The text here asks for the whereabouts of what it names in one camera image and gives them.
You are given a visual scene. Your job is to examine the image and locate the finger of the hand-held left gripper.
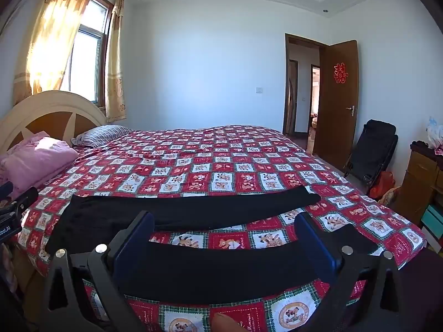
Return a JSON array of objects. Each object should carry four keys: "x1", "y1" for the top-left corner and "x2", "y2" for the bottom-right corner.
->
[{"x1": 7, "y1": 186, "x2": 39, "y2": 215}]

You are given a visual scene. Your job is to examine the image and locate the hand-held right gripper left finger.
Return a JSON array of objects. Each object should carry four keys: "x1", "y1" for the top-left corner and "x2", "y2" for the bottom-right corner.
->
[{"x1": 36, "y1": 210, "x2": 156, "y2": 332}]

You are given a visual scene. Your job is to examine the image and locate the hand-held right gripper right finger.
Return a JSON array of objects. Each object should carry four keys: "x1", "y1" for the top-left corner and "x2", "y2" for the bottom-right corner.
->
[{"x1": 296, "y1": 211, "x2": 408, "y2": 332}]

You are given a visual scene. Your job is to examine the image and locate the black pants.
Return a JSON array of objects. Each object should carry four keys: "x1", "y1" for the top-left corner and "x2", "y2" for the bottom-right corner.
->
[{"x1": 45, "y1": 185, "x2": 378, "y2": 305}]

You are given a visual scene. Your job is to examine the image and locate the person's right hand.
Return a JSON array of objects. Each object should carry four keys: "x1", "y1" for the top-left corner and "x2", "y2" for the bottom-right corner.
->
[{"x1": 210, "y1": 313, "x2": 250, "y2": 332}]

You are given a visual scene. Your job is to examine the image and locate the pink folded clothes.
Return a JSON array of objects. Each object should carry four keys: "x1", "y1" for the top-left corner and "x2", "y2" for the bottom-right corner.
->
[{"x1": 0, "y1": 131, "x2": 79, "y2": 194}]

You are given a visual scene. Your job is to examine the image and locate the yellow patterned cloth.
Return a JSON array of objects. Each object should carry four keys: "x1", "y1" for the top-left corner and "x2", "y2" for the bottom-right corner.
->
[{"x1": 378, "y1": 187, "x2": 402, "y2": 205}]

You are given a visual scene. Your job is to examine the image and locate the red bag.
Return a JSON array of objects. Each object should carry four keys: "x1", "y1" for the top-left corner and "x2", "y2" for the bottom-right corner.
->
[{"x1": 368, "y1": 171, "x2": 396, "y2": 200}]

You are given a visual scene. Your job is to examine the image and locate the cream wooden headboard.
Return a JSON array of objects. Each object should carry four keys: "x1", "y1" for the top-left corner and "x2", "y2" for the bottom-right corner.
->
[{"x1": 0, "y1": 90, "x2": 108, "y2": 153}]

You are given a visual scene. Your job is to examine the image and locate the striped pillow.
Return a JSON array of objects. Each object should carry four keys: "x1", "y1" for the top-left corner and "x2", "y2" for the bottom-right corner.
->
[{"x1": 71, "y1": 125, "x2": 134, "y2": 149}]

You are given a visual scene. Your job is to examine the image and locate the black suitcase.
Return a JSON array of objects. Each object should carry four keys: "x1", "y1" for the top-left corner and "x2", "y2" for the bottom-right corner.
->
[{"x1": 343, "y1": 119, "x2": 399, "y2": 186}]

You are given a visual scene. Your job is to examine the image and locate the teal box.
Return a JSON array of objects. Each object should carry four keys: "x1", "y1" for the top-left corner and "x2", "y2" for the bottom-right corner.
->
[{"x1": 420, "y1": 204, "x2": 443, "y2": 237}]

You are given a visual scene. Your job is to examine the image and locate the red checkered printed blanket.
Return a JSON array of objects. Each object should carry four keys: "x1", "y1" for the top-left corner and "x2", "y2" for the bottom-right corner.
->
[{"x1": 17, "y1": 124, "x2": 426, "y2": 332}]

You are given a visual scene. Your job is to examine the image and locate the wooden cabinet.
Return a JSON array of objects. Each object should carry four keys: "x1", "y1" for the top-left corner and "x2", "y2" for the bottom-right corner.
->
[{"x1": 397, "y1": 142, "x2": 443, "y2": 229}]

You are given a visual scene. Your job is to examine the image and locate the brown wooden door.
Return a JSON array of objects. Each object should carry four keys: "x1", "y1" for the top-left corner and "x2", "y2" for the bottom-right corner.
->
[{"x1": 312, "y1": 40, "x2": 358, "y2": 174}]

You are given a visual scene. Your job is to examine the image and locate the window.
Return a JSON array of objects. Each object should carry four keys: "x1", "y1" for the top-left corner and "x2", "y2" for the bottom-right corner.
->
[{"x1": 60, "y1": 0, "x2": 115, "y2": 108}]

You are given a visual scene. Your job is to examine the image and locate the white plastic bag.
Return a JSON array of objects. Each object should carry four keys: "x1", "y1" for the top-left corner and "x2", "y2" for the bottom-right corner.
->
[{"x1": 426, "y1": 116, "x2": 443, "y2": 150}]

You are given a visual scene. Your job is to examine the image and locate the narrow yellow curtain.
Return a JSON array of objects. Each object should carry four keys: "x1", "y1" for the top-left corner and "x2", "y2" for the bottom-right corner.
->
[{"x1": 104, "y1": 0, "x2": 127, "y2": 123}]

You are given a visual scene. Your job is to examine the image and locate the wide yellow curtain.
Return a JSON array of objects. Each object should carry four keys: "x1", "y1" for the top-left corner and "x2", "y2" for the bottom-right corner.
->
[{"x1": 13, "y1": 0, "x2": 101, "y2": 107}]

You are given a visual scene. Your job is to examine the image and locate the red paper door decoration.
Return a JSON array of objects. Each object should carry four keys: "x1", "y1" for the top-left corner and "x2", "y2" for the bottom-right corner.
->
[{"x1": 333, "y1": 63, "x2": 348, "y2": 84}]

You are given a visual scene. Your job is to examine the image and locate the wooden bed frame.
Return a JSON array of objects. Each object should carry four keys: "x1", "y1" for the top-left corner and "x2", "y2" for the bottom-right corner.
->
[{"x1": 10, "y1": 245, "x2": 47, "y2": 322}]

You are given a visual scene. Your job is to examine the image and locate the brown door frame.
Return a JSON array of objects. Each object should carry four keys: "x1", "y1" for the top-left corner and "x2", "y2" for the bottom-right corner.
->
[{"x1": 283, "y1": 33, "x2": 330, "y2": 136}]

